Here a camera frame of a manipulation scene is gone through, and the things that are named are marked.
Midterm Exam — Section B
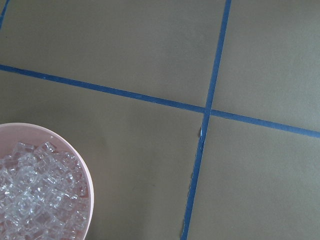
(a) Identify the clear ice cubes pile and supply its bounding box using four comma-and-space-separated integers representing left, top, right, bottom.
0, 142, 90, 240

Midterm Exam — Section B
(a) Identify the pink bowl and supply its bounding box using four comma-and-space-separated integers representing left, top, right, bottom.
0, 122, 95, 240

